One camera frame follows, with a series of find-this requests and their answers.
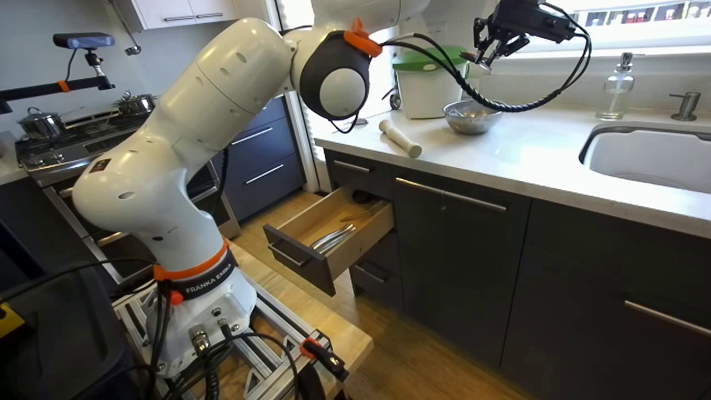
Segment grey camera on stand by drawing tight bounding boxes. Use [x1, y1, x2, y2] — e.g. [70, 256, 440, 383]
[0, 32, 118, 113]

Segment orange black clamp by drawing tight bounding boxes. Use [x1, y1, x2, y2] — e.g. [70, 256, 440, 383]
[298, 336, 350, 385]

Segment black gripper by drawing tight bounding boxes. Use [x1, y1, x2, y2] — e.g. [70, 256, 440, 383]
[474, 0, 583, 72]

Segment black equipment box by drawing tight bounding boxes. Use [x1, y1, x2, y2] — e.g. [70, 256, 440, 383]
[0, 263, 146, 400]

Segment open wooden drawer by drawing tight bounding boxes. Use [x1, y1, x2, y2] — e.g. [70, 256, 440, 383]
[261, 184, 396, 298]

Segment chrome countertop pump fixture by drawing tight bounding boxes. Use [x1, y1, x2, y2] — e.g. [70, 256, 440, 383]
[666, 90, 705, 123]

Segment wooden robot mounting platform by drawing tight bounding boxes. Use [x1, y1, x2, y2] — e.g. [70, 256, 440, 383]
[108, 242, 376, 400]

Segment white kitchen sink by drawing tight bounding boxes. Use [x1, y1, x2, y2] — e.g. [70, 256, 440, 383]
[578, 121, 711, 195]

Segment silver metal bowl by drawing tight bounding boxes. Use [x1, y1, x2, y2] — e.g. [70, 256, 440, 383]
[443, 97, 504, 138]

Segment black kitchen stove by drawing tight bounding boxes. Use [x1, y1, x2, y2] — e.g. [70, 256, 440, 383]
[14, 103, 224, 291]

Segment silver metal utensils in drawer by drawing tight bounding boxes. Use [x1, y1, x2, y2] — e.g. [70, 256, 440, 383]
[309, 221, 360, 257]

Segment white bin with green lid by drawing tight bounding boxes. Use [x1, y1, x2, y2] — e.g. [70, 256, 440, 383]
[390, 47, 470, 121]

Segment silver cabinet bar handle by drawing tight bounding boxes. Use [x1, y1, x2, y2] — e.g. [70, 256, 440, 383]
[621, 298, 711, 341]
[330, 155, 373, 178]
[394, 176, 508, 216]

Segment clear soap dispenser bottle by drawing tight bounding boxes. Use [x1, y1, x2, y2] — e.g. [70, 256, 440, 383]
[595, 51, 637, 123]

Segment steel pot on stove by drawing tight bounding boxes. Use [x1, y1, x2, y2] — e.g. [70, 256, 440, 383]
[17, 106, 66, 142]
[113, 92, 157, 123]

